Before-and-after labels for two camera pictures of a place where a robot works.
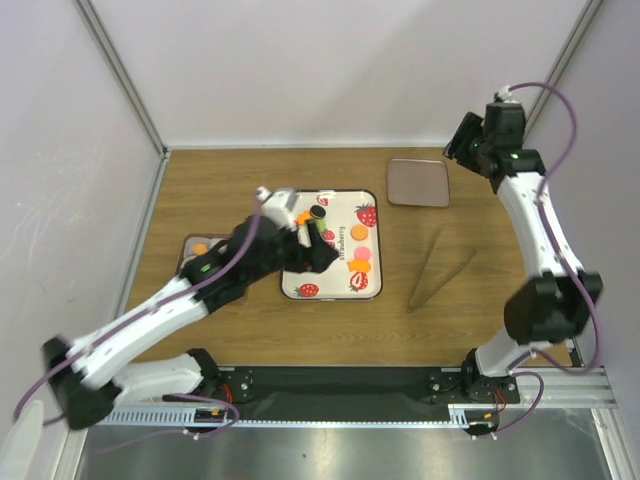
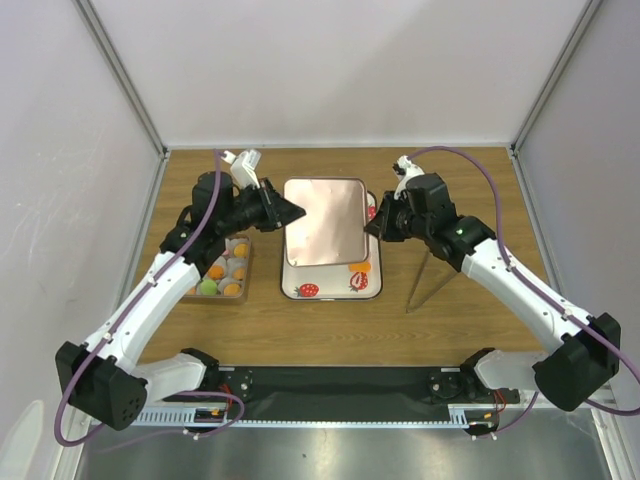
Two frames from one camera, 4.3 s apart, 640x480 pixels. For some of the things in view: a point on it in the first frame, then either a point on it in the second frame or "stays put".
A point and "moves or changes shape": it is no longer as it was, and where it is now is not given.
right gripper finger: [464, 145] to [383, 225]
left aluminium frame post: [125, 77] stays put
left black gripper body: [286, 254] to [255, 209]
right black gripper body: [486, 146] to [407, 224]
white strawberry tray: [354, 229] stays put
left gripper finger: [322, 256] to [287, 212]
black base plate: [357, 393] stays put
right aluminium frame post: [561, 63] stays put
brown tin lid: [418, 182] moves or changes shape
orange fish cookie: [359, 265] stays put
